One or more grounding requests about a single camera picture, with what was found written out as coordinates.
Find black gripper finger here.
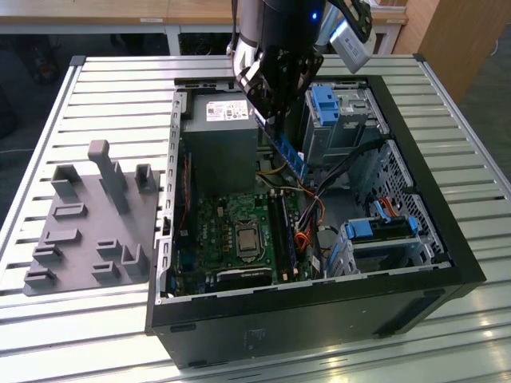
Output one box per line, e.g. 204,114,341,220
235,49,289,121
279,50,326,120

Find blue RAM stick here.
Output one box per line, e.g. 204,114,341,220
252,110,310,180

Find RAM slot with white clip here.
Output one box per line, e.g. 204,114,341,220
268,190,285,286

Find metal drive cage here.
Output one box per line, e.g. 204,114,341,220
301,81,390,169

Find grey power supply unit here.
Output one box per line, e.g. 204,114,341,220
181,93,265,197

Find green motherboard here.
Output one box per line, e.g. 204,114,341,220
174,190,321,297

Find metal CPU socket cover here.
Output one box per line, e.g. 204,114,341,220
232,218,263,265

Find silver CPU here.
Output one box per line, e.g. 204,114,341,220
238,230,257,251

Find white framed wooden desk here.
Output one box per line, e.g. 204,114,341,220
0,0,409,57

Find wooden cabinet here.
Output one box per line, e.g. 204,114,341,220
393,0,511,105

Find hard disk in blue carrier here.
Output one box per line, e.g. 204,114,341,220
343,215,420,243

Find black graphics card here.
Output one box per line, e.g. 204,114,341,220
215,266,275,290

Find metal disk bay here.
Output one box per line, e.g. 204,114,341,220
325,217,453,279

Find grey parts rack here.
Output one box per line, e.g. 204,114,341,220
23,139,161,298

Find black PC case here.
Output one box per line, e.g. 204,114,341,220
144,73,487,370

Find blue plastic drive bracket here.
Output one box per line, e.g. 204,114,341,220
311,85,341,126

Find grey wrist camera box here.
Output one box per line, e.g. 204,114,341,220
330,19,377,75

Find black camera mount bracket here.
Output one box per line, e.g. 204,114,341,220
330,0,373,41

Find yellow black wire bundle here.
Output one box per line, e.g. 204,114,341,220
255,161,291,179

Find thick black cable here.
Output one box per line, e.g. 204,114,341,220
313,139,382,200

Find white green black wire bundle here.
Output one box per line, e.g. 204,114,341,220
257,175,317,197

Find orange disk wire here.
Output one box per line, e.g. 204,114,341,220
376,196,405,221

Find orange red wire bundle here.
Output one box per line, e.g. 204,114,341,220
294,179,327,256

